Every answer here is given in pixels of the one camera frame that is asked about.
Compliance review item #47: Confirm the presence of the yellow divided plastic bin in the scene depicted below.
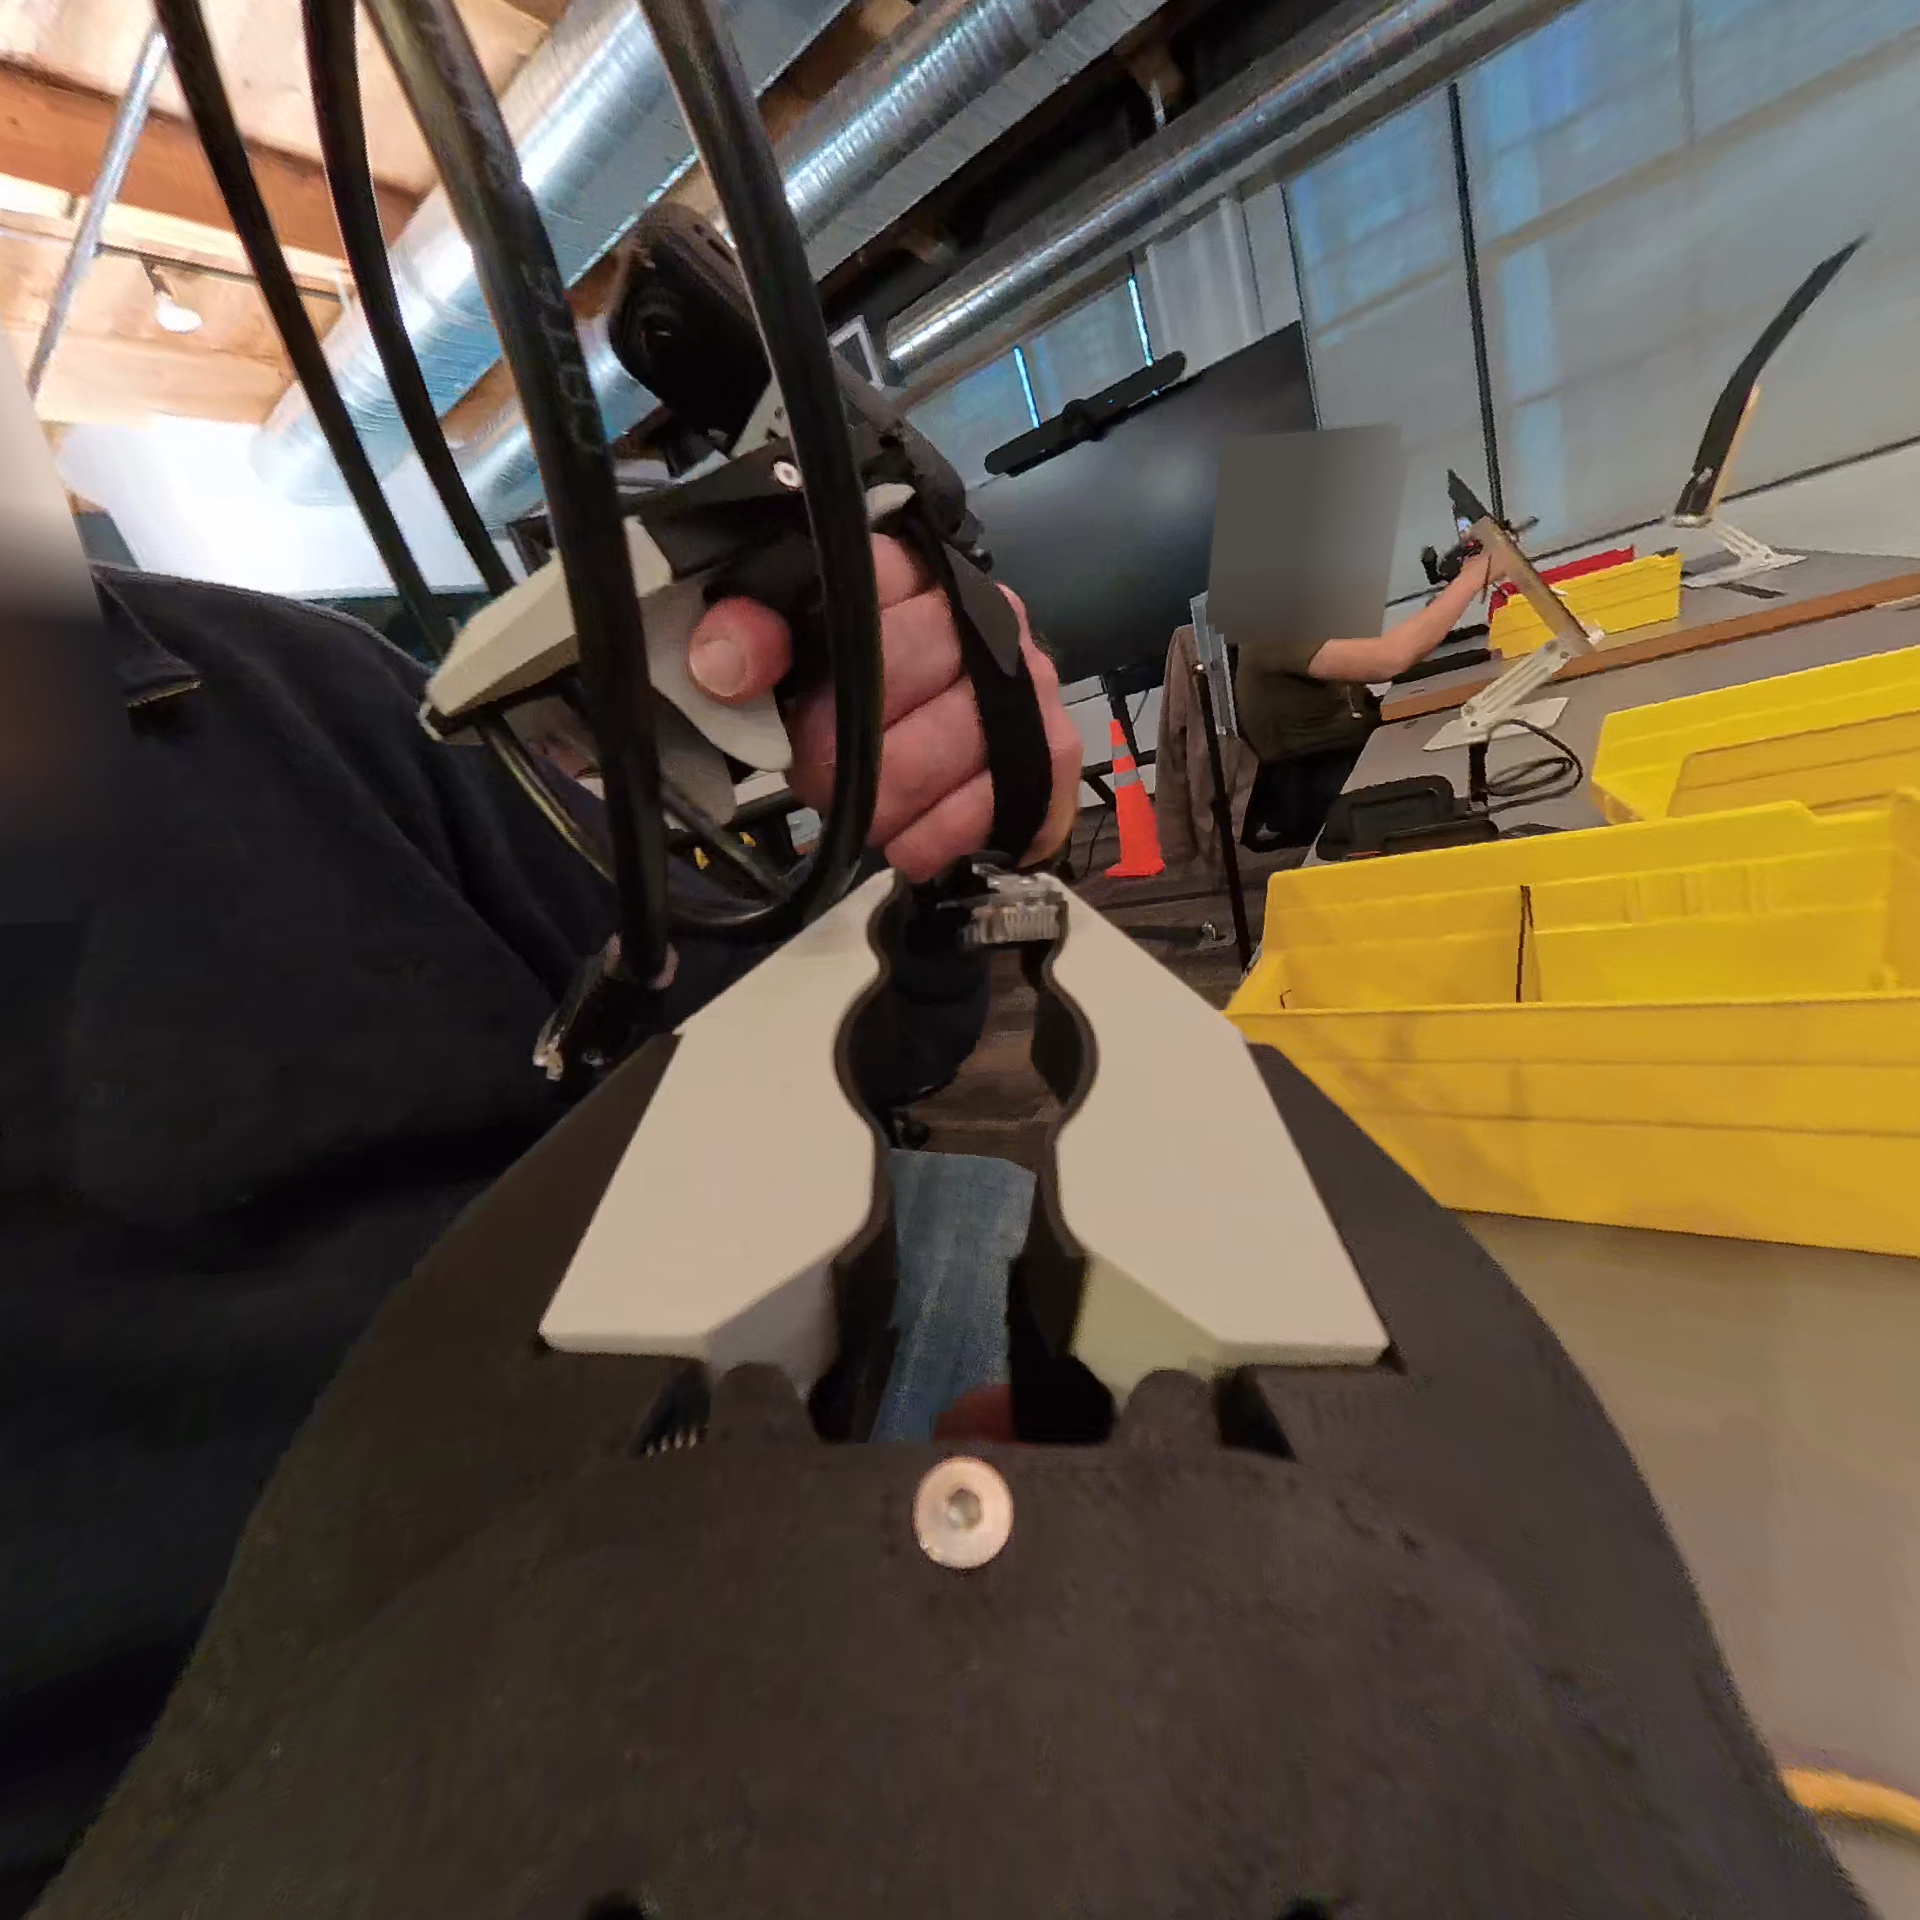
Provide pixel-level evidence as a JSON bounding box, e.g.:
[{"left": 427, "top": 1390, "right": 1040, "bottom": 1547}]
[{"left": 1227, "top": 800, "right": 1920, "bottom": 1259}]

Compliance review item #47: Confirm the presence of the wide silver ventilation duct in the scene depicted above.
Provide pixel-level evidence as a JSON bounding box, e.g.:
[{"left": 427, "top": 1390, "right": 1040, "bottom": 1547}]
[{"left": 246, "top": 0, "right": 1098, "bottom": 505}]

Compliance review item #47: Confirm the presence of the black video bar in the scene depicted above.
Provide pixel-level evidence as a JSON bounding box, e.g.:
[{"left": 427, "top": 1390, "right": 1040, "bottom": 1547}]
[{"left": 986, "top": 351, "right": 1186, "bottom": 473}]

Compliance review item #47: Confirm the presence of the person's left hand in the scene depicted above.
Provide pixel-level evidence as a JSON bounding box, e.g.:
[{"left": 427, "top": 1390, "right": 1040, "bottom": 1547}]
[{"left": 687, "top": 533, "right": 1086, "bottom": 888}]

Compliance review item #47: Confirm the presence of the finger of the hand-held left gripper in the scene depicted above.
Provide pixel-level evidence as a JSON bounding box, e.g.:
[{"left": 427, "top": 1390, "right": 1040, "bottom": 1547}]
[{"left": 421, "top": 517, "right": 677, "bottom": 740}]

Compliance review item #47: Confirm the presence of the large black display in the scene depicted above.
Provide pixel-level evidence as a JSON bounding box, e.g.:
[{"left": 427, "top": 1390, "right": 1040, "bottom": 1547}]
[{"left": 959, "top": 321, "right": 1320, "bottom": 677}]

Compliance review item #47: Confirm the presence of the wooden desk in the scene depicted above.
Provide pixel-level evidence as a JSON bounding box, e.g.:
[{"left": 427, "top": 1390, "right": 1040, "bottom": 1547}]
[{"left": 1381, "top": 545, "right": 1920, "bottom": 723}]

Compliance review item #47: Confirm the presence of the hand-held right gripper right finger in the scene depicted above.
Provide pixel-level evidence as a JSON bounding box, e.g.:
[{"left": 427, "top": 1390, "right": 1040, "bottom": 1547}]
[{"left": 1031, "top": 894, "right": 1391, "bottom": 1415}]

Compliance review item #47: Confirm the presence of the grey ceiling pipe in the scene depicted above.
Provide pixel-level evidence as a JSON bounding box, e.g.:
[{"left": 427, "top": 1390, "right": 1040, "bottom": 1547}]
[{"left": 30, "top": 29, "right": 167, "bottom": 393}]

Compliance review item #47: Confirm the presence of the tilted board on white stand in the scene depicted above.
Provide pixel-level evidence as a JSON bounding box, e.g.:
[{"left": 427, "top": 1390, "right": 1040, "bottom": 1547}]
[{"left": 1421, "top": 470, "right": 1604, "bottom": 751}]

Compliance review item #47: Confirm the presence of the person's left forearm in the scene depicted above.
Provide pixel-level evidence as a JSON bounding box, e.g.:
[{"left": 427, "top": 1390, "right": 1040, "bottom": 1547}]
[{"left": 855, "top": 885, "right": 1052, "bottom": 1119}]

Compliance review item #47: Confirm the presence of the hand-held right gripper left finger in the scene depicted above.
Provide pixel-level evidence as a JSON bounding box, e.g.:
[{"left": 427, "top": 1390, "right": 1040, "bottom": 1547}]
[{"left": 538, "top": 873, "right": 906, "bottom": 1400}]

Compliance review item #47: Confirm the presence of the curved black panel on stand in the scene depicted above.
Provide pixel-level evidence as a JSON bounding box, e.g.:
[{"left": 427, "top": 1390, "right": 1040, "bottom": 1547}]
[{"left": 1669, "top": 230, "right": 1869, "bottom": 579}]

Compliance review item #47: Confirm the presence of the narrow silver ventilation duct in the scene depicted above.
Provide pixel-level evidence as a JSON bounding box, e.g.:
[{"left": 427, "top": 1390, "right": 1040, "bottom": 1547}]
[{"left": 885, "top": 0, "right": 1560, "bottom": 377}]

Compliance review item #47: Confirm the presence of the yellow ethernet cable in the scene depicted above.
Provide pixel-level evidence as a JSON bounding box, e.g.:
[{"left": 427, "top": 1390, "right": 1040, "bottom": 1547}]
[{"left": 1775, "top": 1767, "right": 1920, "bottom": 1840}]

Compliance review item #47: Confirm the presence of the brown jacket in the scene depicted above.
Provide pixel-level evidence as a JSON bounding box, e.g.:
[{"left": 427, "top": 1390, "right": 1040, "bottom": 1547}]
[{"left": 1158, "top": 622, "right": 1254, "bottom": 873}]

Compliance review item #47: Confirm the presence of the black ethernet cable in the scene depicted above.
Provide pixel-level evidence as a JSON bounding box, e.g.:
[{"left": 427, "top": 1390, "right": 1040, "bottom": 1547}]
[{"left": 151, "top": 0, "right": 1074, "bottom": 1085}]

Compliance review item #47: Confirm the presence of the orange traffic cone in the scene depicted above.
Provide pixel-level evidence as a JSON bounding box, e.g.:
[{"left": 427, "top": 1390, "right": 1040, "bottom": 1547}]
[{"left": 1102, "top": 720, "right": 1168, "bottom": 879}]

